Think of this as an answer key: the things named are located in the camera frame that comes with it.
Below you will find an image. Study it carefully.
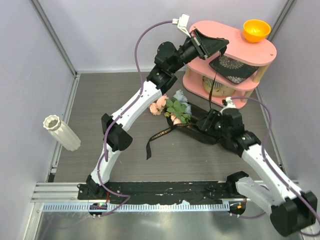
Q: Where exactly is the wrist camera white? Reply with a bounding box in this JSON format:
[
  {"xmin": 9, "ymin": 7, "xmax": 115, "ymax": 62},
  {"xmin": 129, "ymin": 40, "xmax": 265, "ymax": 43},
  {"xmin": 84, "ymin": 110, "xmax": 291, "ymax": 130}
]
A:
[
  {"xmin": 220, "ymin": 97, "xmax": 237, "ymax": 113},
  {"xmin": 172, "ymin": 14, "xmax": 191, "ymax": 37}
]

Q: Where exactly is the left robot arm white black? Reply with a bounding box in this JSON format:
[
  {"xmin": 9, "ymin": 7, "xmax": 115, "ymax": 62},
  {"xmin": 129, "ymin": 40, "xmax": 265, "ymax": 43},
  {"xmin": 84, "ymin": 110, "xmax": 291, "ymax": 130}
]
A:
[{"xmin": 86, "ymin": 29, "xmax": 229, "ymax": 200}]

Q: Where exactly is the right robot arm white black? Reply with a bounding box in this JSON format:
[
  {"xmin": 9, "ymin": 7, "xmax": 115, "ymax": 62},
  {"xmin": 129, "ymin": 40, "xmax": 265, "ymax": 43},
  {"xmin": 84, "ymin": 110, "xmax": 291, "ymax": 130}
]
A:
[{"xmin": 195, "ymin": 108, "xmax": 318, "ymax": 237}]

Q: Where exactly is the black floral square plate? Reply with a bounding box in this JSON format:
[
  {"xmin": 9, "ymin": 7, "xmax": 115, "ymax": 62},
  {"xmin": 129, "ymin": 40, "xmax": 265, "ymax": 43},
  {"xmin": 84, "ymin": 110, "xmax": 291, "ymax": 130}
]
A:
[{"xmin": 209, "ymin": 55, "xmax": 259, "ymax": 85}]

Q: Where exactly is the white slotted cable duct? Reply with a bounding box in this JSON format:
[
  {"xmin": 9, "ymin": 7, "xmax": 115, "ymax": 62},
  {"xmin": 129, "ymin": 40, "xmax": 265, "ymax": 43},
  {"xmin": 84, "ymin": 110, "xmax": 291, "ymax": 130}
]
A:
[{"xmin": 42, "ymin": 201, "xmax": 230, "ymax": 213}]

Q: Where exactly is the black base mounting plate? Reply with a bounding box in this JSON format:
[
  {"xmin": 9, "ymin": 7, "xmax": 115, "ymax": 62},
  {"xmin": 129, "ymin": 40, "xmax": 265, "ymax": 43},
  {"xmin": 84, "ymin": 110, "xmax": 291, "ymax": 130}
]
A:
[{"xmin": 77, "ymin": 181, "xmax": 244, "ymax": 205}]

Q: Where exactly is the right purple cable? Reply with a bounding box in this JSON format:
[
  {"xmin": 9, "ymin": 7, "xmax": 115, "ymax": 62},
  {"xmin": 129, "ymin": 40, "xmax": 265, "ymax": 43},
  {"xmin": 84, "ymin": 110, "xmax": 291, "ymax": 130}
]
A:
[{"xmin": 229, "ymin": 96, "xmax": 320, "ymax": 237}]

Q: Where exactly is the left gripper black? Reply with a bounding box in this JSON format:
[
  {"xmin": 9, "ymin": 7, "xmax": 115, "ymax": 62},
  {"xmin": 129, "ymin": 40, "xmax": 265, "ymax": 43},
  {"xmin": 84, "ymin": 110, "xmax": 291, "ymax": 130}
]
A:
[{"xmin": 169, "ymin": 29, "xmax": 228, "ymax": 74}]

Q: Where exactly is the aluminium frame rail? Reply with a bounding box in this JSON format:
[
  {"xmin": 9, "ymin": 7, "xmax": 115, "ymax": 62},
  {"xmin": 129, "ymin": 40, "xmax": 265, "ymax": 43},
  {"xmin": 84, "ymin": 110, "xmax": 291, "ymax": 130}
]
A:
[{"xmin": 29, "ymin": 0, "xmax": 81, "ymax": 203}]

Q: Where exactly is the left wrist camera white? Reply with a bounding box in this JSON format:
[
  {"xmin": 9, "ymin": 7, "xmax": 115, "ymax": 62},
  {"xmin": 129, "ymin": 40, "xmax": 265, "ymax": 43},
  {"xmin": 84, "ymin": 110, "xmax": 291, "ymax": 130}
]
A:
[{"xmin": 172, "ymin": 14, "xmax": 191, "ymax": 37}]

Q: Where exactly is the flower bouquet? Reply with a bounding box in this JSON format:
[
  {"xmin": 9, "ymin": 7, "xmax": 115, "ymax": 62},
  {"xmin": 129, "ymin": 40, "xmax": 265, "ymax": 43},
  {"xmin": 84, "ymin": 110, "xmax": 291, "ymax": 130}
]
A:
[{"xmin": 149, "ymin": 90, "xmax": 215, "ymax": 145}]

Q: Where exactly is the orange plastic bowl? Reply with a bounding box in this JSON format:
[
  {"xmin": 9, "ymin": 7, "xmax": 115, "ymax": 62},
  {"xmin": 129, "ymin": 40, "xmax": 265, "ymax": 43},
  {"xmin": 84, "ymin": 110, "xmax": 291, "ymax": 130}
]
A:
[{"xmin": 243, "ymin": 19, "xmax": 271, "ymax": 43}]

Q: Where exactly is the pink three-tier shelf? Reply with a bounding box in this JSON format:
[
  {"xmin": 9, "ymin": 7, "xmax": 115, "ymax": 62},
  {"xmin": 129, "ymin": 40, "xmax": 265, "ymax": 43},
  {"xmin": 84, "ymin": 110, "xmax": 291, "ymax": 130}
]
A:
[{"xmin": 182, "ymin": 20, "xmax": 277, "ymax": 100}]

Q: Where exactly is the beige ceramic bowl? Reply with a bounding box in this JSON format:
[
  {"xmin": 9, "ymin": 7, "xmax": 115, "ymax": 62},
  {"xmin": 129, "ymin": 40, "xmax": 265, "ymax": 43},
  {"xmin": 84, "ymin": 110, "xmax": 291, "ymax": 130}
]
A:
[{"xmin": 202, "ymin": 76, "xmax": 236, "ymax": 97}]

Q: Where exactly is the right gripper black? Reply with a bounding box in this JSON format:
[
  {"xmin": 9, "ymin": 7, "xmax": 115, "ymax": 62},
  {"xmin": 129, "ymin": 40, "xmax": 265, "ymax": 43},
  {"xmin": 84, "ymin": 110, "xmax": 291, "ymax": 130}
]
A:
[{"xmin": 196, "ymin": 108, "xmax": 232, "ymax": 138}]

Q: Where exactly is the black ribbon with gold lettering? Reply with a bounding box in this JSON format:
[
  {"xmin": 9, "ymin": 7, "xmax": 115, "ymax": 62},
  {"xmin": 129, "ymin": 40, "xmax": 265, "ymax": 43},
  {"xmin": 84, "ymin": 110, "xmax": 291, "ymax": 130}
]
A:
[{"xmin": 146, "ymin": 48, "xmax": 219, "ymax": 159}]

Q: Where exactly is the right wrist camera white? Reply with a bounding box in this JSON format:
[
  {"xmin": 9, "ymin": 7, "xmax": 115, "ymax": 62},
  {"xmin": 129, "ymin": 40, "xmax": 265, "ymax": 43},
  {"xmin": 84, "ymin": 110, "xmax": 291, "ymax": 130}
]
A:
[{"xmin": 220, "ymin": 97, "xmax": 237, "ymax": 113}]

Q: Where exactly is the white ribbed vase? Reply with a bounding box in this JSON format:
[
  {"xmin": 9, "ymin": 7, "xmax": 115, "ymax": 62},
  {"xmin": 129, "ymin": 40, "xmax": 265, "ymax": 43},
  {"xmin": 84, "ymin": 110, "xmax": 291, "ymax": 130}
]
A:
[{"xmin": 43, "ymin": 115, "xmax": 81, "ymax": 152}]

